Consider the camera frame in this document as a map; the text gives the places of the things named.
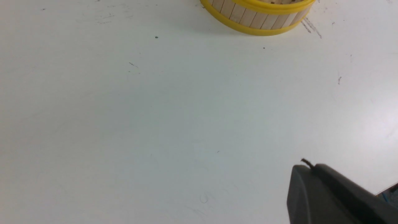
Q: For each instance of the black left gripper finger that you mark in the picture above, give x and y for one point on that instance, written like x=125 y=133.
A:
x=319 y=194

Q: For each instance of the bamboo steamer tray yellow rim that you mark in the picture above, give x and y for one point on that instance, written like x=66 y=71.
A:
x=259 y=17

